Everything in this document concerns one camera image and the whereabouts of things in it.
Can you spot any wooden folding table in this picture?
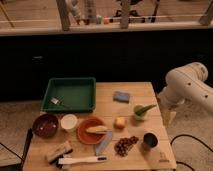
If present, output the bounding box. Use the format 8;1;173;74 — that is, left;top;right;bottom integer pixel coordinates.
24;82;176;171

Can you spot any green plastic tray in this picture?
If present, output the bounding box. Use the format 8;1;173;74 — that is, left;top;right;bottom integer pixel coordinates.
41;77;96;113

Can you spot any blue sponge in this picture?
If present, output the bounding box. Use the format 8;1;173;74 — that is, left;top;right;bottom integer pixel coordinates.
113;91;130;103

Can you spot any dark metal mug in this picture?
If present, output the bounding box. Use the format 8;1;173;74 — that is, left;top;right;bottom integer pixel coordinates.
142;133;158;151

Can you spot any yellow red apple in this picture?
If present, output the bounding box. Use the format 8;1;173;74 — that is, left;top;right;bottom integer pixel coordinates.
114;117;126;129

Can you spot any black cable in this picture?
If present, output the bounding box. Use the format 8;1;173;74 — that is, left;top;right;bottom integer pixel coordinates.
169;133;213;171

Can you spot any orange plate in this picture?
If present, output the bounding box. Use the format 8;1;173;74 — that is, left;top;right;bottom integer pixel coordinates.
77;117;108;145

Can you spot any silver fork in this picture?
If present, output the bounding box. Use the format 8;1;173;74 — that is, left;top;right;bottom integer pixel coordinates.
51;97;68;108

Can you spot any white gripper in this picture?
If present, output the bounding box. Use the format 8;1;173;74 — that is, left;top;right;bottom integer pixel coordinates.
157;87;185;127

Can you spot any white cup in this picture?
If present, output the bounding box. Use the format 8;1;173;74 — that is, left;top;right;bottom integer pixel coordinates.
61;114;78;132

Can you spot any yellow corn cob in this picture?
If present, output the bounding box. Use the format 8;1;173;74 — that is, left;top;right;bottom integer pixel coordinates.
86;125;108;134

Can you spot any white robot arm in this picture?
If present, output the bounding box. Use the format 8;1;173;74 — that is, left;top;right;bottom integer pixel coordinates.
157;62;213;127

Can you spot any dark grapes bunch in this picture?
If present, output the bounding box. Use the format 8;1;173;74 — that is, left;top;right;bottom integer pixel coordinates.
114;136;139;157

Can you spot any dark red bowl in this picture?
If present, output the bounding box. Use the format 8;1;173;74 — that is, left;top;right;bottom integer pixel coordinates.
32;114;58;138

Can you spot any green cup with leaf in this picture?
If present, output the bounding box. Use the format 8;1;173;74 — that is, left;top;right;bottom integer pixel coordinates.
133;104;155;121

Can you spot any white toothbrush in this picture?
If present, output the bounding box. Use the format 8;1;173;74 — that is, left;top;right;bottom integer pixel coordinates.
58;156;107;165

